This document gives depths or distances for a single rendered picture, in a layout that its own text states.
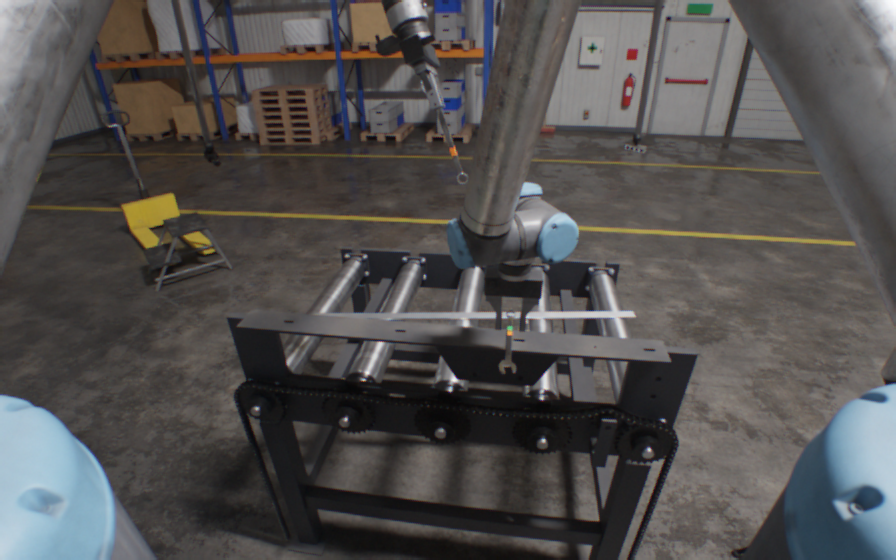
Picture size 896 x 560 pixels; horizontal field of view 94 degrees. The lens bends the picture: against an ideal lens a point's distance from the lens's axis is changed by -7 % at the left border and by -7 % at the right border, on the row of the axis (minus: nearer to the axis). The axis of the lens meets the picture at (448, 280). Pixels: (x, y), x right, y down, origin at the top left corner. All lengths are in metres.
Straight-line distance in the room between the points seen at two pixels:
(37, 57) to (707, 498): 2.57
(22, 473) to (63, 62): 0.31
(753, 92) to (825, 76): 10.55
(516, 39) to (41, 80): 0.44
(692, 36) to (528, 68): 9.90
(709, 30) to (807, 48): 10.10
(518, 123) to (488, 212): 0.16
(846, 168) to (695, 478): 2.28
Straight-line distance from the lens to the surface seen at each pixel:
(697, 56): 10.51
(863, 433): 0.28
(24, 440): 0.29
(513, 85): 0.59
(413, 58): 1.08
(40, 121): 0.45
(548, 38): 0.57
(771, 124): 11.28
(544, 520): 1.86
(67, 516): 0.27
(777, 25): 0.47
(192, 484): 2.65
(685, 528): 2.42
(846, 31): 0.44
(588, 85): 10.15
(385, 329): 1.26
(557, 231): 0.82
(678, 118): 10.58
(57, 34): 0.46
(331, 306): 1.92
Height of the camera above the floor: 1.90
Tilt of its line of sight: 29 degrees down
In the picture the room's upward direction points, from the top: 1 degrees counter-clockwise
